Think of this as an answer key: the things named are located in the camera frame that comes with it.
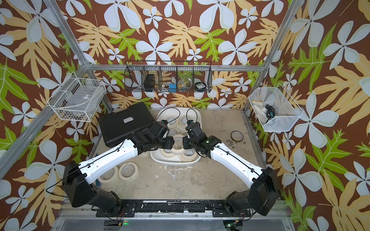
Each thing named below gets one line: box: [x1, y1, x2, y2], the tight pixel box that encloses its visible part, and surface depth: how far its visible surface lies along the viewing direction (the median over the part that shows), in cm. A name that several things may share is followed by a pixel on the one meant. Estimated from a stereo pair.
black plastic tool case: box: [97, 102, 155, 147], surface depth 105 cm
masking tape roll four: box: [118, 161, 139, 181], surface depth 86 cm
